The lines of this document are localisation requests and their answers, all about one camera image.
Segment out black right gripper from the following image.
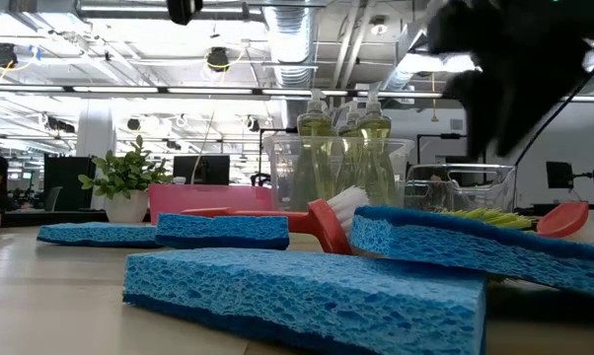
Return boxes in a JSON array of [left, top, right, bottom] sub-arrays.
[[427, 0, 594, 160]]

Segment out yellow dish soap pump bottle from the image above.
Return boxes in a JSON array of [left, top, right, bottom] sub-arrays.
[[292, 88, 337, 211], [336, 98, 363, 208], [356, 88, 395, 208]]

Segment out large clear plastic bin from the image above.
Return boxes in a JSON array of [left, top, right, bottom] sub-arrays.
[[263, 135, 416, 212]]

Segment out blue cellulose sponge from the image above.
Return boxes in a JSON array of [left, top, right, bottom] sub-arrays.
[[154, 212, 291, 251], [349, 204, 594, 302], [36, 221, 164, 249], [122, 248, 488, 355]]

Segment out pink plastic tray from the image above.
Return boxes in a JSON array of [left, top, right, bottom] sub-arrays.
[[147, 183, 274, 226]]

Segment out black background computer monitor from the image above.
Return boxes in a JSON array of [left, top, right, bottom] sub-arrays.
[[172, 155, 232, 186]]

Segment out black office partition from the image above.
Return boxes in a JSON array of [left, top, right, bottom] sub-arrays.
[[43, 156, 98, 212]]

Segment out black frame stand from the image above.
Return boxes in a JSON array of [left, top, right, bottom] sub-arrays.
[[416, 132, 469, 167], [250, 126, 298, 187]]

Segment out black monitor on arm stand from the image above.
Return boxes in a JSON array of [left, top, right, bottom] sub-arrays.
[[546, 161, 594, 214]]

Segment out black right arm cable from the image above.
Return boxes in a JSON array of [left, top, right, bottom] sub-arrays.
[[513, 53, 594, 168]]

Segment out green plant in white pot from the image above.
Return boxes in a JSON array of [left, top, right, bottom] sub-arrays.
[[77, 134, 175, 225]]

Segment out ribbed silver ventilation duct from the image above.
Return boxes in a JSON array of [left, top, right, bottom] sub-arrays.
[[261, 0, 319, 90]]

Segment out small clear plastic bin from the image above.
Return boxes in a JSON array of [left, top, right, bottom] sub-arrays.
[[404, 164, 518, 221]]

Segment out red dish brush white bristles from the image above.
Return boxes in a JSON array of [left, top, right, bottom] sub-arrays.
[[536, 200, 594, 246], [181, 185, 372, 256]]

